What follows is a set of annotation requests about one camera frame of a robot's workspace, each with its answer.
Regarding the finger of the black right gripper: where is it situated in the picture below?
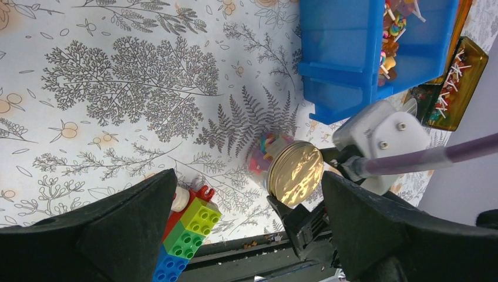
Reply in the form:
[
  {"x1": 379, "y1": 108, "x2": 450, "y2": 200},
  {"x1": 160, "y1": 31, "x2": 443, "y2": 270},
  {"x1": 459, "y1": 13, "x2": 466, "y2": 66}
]
[{"x1": 267, "y1": 196, "x2": 331, "y2": 260}]

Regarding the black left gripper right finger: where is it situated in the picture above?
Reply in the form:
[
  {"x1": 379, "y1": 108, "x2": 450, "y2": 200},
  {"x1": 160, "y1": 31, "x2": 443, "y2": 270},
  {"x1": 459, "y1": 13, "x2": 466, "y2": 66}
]
[{"x1": 322, "y1": 172, "x2": 497, "y2": 281}]

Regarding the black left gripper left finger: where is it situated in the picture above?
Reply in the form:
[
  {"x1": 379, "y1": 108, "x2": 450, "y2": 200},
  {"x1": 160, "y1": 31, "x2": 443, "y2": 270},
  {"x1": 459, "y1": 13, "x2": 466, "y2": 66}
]
[{"x1": 1, "y1": 169, "x2": 177, "y2": 281}]

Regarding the gold round jar lid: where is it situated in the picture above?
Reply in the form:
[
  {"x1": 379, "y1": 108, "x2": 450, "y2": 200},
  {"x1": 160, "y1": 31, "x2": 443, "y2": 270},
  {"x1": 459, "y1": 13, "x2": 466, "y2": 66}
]
[{"x1": 267, "y1": 141, "x2": 324, "y2": 207}]

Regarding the clear glass jar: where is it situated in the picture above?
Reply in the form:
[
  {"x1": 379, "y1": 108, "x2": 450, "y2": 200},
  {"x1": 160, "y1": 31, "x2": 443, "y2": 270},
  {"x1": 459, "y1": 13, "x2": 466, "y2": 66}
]
[{"x1": 248, "y1": 132, "x2": 295, "y2": 189}]

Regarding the blue plastic bin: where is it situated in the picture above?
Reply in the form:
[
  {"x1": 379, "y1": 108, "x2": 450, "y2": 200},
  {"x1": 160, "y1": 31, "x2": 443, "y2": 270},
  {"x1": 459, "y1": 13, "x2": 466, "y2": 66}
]
[{"x1": 298, "y1": 1, "x2": 459, "y2": 125}]

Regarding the gold tin with gummy candies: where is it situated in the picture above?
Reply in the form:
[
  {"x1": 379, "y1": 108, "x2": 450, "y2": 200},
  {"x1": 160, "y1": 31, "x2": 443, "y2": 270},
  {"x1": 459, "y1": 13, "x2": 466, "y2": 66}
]
[{"x1": 412, "y1": 1, "x2": 472, "y2": 85}]

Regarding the colourful toy brick stack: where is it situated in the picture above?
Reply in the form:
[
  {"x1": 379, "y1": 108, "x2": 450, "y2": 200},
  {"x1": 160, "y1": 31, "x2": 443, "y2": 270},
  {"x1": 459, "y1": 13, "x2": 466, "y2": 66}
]
[{"x1": 152, "y1": 185, "x2": 221, "y2": 281}]

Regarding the floral patterned table mat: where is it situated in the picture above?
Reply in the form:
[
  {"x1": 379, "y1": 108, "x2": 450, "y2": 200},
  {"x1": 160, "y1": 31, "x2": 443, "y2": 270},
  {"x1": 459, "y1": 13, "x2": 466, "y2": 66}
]
[{"x1": 1, "y1": 1, "x2": 341, "y2": 243}]

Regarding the gold tin with lollipops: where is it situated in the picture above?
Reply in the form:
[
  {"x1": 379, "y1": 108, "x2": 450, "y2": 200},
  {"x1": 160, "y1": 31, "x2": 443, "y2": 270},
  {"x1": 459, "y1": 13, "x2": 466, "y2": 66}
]
[{"x1": 402, "y1": 36, "x2": 489, "y2": 132}]

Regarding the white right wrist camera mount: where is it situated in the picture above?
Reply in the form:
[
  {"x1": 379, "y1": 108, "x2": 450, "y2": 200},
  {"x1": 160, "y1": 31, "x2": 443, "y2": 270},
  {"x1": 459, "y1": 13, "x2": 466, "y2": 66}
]
[{"x1": 328, "y1": 100, "x2": 430, "y2": 198}]

